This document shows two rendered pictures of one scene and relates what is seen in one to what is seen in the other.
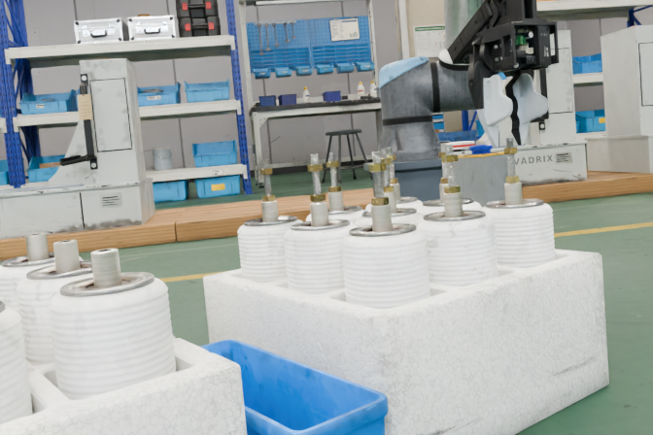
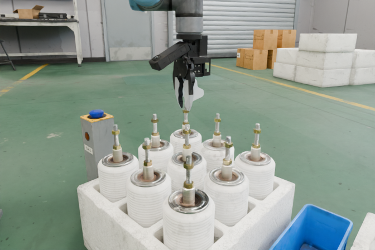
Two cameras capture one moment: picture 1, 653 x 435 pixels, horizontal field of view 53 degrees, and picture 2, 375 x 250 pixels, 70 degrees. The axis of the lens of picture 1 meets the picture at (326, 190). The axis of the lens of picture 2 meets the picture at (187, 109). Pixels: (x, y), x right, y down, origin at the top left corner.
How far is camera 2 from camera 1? 1.13 m
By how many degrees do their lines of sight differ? 98
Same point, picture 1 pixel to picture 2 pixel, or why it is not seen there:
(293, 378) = (284, 240)
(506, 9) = (196, 48)
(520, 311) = not seen: hidden behind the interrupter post
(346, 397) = (299, 219)
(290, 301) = (264, 215)
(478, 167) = (110, 124)
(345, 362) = (282, 214)
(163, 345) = not seen: outside the picture
